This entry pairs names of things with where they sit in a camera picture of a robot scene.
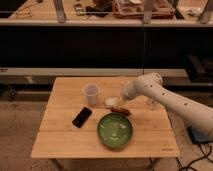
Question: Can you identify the red chili pepper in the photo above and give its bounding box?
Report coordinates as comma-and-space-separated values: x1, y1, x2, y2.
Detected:
110, 108, 131, 116

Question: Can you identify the black smartphone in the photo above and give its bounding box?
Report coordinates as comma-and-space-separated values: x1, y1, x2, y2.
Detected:
72, 107, 92, 128

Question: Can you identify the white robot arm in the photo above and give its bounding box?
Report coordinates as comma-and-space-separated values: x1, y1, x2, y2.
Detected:
121, 73, 213, 140

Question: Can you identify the white sponge block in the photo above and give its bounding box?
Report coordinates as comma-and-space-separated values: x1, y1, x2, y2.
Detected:
104, 97, 119, 108

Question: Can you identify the small clear glass bottle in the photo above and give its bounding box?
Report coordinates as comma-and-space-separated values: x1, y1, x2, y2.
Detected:
147, 98, 158, 110

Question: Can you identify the translucent plastic cup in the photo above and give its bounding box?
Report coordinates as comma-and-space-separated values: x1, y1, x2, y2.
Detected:
83, 83, 100, 106

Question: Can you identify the green ceramic bowl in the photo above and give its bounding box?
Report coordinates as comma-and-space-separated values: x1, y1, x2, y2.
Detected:
97, 112, 133, 149

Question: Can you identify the wooden table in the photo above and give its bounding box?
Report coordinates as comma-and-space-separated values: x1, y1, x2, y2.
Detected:
31, 77, 179, 159

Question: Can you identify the wooden tray with items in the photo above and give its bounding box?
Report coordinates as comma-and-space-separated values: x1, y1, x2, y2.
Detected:
113, 0, 175, 19

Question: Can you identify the blue box on floor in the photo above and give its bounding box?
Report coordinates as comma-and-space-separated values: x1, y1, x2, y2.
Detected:
187, 126, 213, 144

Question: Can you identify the black cloth on shelf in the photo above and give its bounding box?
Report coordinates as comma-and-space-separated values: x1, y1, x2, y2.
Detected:
85, 3, 112, 17

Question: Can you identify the remote control on shelf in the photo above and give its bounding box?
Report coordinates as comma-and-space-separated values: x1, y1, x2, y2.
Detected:
73, 3, 85, 16

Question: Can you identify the black floor cable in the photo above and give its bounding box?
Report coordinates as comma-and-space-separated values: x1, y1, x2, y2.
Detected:
175, 141, 213, 171

